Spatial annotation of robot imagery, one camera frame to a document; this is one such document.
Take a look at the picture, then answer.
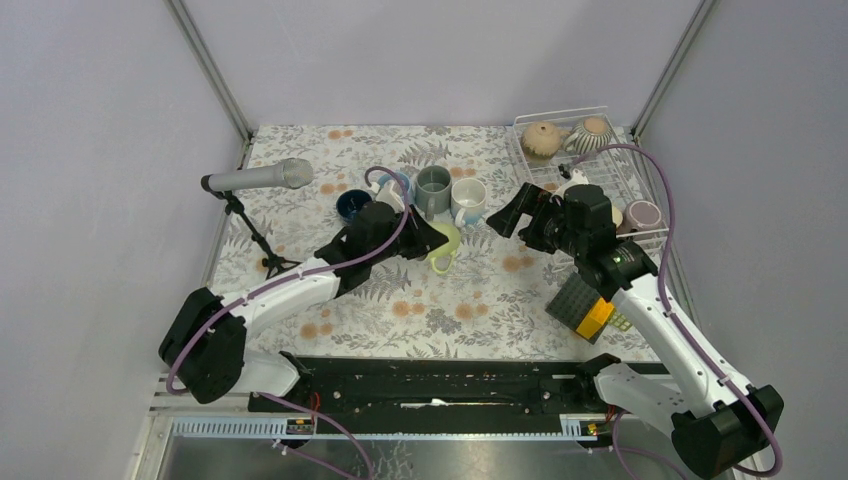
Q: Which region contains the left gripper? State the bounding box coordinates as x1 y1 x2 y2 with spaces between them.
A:
368 204 448 265

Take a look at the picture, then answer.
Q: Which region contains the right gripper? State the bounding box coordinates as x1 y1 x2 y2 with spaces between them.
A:
485 182 585 259

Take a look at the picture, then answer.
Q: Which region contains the light green cup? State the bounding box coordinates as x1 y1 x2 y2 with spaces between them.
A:
426 222 461 275

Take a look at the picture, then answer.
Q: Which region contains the grey-green cup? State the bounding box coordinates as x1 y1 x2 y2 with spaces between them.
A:
414 165 452 221

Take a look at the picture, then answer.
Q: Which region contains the light blue cup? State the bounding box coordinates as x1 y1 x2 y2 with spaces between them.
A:
372 172 414 213

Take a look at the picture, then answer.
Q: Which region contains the white and blue cup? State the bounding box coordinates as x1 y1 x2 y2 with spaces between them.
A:
450 178 488 228

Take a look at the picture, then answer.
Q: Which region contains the dark blue cup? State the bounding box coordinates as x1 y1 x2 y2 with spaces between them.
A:
335 189 372 225

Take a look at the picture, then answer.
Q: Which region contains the mauve cup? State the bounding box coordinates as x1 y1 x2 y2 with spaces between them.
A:
618 199 663 234

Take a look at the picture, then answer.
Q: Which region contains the black tripod mic stand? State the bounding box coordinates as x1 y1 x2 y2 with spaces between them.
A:
218 191 300 279

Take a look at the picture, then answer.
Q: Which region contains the cream cup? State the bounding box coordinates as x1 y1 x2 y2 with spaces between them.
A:
611 205 624 229

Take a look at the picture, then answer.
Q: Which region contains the silver microphone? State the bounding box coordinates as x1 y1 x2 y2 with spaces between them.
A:
200 158 314 194

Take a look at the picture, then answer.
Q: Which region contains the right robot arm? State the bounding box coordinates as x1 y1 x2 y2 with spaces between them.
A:
486 183 785 479

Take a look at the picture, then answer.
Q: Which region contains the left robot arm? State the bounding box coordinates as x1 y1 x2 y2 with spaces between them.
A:
158 201 449 411

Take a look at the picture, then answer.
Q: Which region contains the beige ribbed cup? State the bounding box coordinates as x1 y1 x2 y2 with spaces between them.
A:
520 121 570 162

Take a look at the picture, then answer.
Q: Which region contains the striped grey cup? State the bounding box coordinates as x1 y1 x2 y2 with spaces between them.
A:
562 116 613 155

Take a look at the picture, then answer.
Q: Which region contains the floral table mat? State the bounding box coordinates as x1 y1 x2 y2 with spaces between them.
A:
240 125 655 362

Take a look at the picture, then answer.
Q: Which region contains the dark grey building plate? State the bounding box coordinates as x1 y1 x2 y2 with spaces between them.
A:
545 273 601 332

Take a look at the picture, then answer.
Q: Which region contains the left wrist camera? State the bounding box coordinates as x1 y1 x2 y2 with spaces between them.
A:
369 179 406 213

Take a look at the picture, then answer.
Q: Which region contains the white wire dish rack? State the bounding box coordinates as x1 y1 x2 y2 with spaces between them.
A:
499 106 654 273

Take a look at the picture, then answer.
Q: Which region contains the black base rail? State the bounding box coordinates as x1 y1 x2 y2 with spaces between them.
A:
282 353 619 430

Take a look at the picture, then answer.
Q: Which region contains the white cable duct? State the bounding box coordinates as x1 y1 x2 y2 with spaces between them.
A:
172 415 599 444

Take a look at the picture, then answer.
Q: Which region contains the right aluminium frame post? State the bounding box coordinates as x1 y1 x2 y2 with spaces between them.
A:
630 0 720 144

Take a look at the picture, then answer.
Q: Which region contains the aluminium frame post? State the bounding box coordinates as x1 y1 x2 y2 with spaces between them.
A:
164 0 253 142
630 0 720 144

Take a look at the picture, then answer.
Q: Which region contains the left aluminium frame post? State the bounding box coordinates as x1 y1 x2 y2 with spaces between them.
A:
164 0 253 142

